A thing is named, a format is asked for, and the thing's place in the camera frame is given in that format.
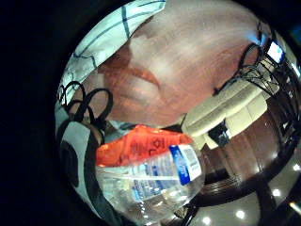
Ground orange snack packet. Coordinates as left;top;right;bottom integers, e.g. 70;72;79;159
95;124;194;168

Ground clear plastic water bottle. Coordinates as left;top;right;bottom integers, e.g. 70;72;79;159
95;143;206;226

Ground dark cushion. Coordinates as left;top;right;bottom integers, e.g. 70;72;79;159
207;120;233;148

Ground cream sofa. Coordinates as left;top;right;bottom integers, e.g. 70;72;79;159
181;77;280;151

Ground lit screen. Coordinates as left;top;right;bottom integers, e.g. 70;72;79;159
266;40;287;65

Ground black looped cable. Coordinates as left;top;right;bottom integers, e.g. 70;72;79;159
57;80;115;130

